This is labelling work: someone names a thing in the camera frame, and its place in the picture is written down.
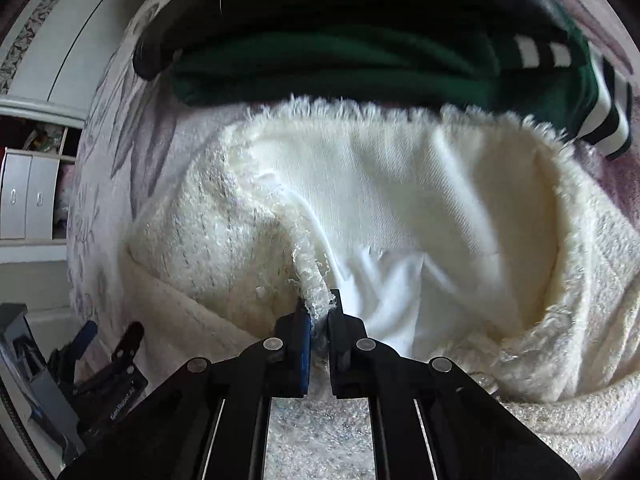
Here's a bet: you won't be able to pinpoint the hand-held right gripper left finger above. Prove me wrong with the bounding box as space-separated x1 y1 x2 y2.
57 300 314 480

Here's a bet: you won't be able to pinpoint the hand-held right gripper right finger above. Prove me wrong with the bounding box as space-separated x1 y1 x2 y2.
325 289 582 480

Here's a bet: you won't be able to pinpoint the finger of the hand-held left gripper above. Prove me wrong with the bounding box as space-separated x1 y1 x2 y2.
47 321 99 391
72 321 150 433

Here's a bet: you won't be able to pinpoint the white fluffy coat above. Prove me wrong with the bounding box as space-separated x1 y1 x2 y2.
122 95 640 480

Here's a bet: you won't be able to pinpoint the white drawer cabinet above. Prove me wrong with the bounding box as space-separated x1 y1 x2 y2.
0 147 76 248

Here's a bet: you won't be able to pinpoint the colourful items on shelf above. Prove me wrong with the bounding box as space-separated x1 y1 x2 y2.
22 127 67 153

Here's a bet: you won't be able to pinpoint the green sweater with striped cuffs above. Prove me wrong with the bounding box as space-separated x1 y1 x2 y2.
167 25 633 161

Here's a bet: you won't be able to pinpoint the white wardrobe with patterned band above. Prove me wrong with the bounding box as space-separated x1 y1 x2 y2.
0 0 151 131

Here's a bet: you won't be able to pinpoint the black garment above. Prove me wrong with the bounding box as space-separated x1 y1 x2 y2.
132 0 576 81

